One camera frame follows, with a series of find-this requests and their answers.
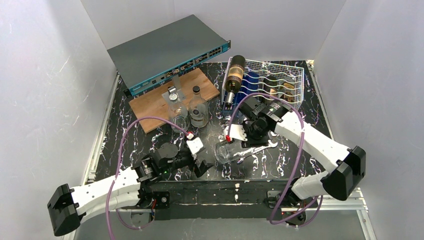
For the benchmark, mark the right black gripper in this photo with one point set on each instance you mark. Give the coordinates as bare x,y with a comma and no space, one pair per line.
249,136

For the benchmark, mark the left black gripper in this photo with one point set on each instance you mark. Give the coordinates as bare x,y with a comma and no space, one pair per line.
199,162

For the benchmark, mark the dark wine bottle gold label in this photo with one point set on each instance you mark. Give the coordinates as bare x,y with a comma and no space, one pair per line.
235,74

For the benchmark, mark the clear liquor bottle black cap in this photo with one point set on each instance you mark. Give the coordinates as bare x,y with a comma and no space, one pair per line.
198,109

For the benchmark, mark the clear bottle white cap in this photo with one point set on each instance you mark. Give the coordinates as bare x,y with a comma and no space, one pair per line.
177,114

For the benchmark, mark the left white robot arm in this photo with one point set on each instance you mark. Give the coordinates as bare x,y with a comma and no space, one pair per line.
69,207

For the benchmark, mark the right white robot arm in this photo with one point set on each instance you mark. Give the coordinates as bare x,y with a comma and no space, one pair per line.
344,167

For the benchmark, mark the dark green lower wine bottle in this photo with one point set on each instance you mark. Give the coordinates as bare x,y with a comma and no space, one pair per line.
270,85

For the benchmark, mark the small silver wrench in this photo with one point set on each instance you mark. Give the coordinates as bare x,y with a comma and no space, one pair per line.
272,141

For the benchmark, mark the large silver wrench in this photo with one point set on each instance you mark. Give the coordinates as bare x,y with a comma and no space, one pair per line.
251,152

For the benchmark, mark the wooden board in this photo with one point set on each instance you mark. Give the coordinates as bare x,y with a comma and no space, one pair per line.
152,104

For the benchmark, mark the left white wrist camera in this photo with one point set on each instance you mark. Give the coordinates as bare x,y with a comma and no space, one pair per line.
194,143

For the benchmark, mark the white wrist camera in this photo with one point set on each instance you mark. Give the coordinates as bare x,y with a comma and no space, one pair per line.
194,143
235,132

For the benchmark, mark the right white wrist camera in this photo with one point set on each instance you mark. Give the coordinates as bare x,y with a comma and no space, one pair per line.
235,132

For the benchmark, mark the black base frame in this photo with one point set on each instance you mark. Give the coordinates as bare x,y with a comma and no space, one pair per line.
215,199

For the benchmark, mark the white wire wine rack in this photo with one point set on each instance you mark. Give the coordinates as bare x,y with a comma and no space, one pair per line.
284,73

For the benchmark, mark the silver metal stand bracket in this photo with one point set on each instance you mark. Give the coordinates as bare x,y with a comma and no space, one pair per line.
175,88

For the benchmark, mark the grey network switch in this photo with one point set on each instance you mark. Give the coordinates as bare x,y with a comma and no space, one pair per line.
159,55

